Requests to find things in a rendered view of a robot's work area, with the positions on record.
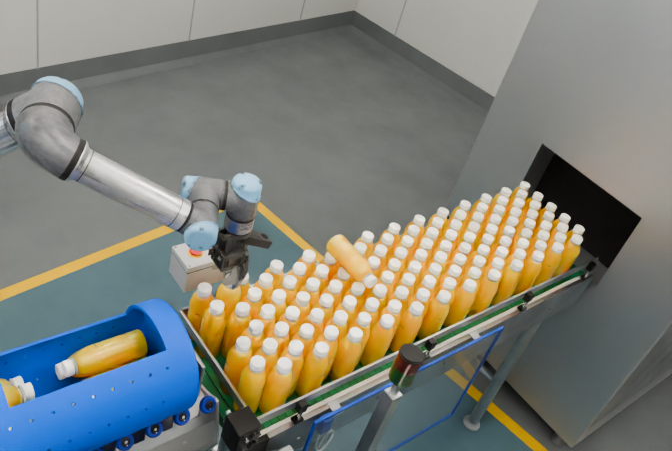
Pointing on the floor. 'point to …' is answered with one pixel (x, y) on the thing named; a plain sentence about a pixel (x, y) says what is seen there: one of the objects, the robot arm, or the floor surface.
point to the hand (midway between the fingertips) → (232, 279)
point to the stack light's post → (379, 421)
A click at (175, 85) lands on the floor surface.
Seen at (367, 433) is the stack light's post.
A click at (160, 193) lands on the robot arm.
